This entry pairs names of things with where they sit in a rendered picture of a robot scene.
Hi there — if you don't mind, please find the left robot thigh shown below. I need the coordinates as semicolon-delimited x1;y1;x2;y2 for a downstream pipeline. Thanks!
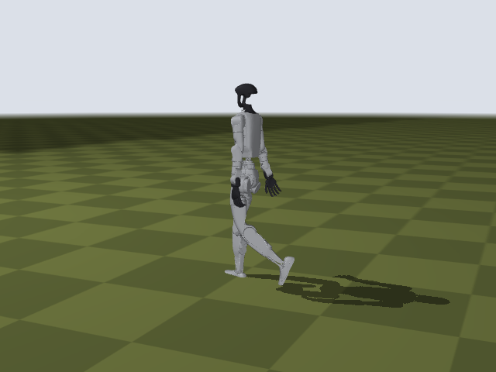
230;176;257;239

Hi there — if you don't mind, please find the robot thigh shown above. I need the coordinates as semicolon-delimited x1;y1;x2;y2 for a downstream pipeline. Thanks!
230;176;257;239
232;182;261;236

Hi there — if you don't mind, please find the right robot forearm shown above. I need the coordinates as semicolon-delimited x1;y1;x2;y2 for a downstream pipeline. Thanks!
258;147;272;177

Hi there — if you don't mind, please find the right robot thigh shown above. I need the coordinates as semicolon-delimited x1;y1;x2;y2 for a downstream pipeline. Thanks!
232;182;261;236

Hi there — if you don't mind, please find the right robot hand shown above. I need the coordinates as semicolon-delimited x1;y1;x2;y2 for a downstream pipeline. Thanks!
263;171;281;197

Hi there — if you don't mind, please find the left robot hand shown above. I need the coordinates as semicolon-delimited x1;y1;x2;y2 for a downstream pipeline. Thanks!
231;177;245;208

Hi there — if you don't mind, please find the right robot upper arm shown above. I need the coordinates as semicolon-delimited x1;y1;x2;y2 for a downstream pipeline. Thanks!
260;115;265;152

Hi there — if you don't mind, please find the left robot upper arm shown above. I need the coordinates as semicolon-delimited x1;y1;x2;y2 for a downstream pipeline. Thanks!
231;115;246;153

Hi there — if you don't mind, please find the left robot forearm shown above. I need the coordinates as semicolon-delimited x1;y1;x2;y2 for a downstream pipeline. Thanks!
230;146;243;184

